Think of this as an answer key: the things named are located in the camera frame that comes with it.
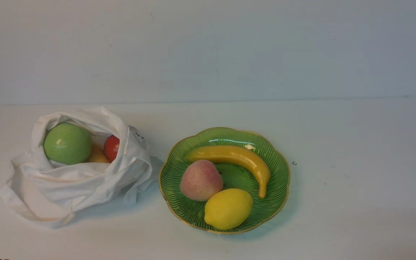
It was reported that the green apple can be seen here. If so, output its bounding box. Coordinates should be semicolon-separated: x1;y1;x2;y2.
43;123;92;165

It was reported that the red tomato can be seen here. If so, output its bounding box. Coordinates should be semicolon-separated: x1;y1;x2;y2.
103;135;120;162

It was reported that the white cloth bag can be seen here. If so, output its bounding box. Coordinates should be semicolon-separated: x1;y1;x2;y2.
0;107;163;229

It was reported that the orange fruit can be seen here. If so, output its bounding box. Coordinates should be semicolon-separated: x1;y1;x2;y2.
87;143;110;164

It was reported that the green leaf-shaped plate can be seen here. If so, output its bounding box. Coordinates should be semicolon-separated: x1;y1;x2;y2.
159;127;291;235

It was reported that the yellow banana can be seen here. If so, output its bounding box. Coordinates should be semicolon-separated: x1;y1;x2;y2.
185;145;271;199

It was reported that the pink peach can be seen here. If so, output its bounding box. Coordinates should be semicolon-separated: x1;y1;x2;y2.
180;160;224;202

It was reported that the yellow lemon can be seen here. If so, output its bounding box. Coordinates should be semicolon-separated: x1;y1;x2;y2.
204;188;253;230

